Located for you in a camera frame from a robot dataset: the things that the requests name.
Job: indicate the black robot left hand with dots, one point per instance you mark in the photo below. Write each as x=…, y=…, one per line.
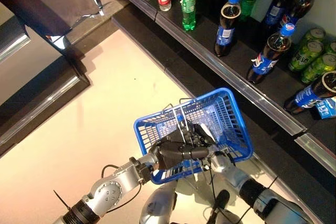
x=170, y=150

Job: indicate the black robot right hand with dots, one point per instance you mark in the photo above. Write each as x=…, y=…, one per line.
x=204, y=137

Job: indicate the blue plastic shopping basket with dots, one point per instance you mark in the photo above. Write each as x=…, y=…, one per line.
x=137, y=132

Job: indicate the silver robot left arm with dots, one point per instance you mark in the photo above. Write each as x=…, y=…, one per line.
x=110, y=190

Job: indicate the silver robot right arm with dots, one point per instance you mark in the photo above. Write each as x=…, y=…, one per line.
x=236, y=175

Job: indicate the silver robot left leg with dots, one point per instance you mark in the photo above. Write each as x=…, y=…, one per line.
x=157, y=205

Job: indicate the silver robot leg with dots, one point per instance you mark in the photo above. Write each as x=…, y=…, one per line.
x=221, y=200
x=157, y=205

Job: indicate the silver robot right leg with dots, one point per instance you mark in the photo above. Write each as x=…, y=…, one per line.
x=221, y=200

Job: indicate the black store shelf unit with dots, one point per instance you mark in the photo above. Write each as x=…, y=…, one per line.
x=183, y=66

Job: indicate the blue snack box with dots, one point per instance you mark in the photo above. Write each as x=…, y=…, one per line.
x=325, y=110

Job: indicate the dark glossy display cabinet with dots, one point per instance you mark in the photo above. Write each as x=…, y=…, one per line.
x=39, y=82

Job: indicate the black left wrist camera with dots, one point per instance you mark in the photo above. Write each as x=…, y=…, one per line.
x=140, y=171

